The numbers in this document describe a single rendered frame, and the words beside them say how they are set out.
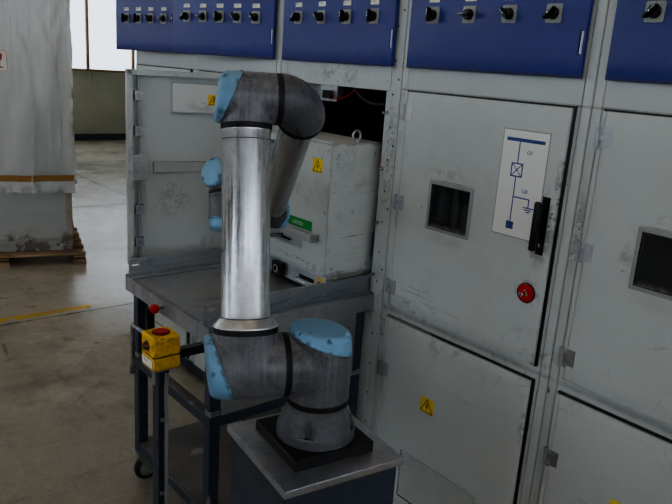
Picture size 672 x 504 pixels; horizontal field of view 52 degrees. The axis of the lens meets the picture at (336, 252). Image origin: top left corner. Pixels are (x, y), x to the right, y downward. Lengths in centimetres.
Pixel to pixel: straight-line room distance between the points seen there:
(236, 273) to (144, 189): 129
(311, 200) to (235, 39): 92
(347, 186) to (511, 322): 74
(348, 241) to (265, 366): 99
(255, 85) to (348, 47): 102
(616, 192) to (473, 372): 73
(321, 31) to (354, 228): 74
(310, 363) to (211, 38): 192
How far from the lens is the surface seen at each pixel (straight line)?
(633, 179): 185
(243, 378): 155
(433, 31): 225
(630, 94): 188
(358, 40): 250
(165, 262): 267
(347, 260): 247
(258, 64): 304
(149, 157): 276
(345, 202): 241
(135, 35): 389
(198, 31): 324
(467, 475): 238
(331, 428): 165
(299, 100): 158
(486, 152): 209
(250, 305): 155
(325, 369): 158
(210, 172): 208
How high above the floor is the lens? 164
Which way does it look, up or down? 15 degrees down
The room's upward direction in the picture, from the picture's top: 4 degrees clockwise
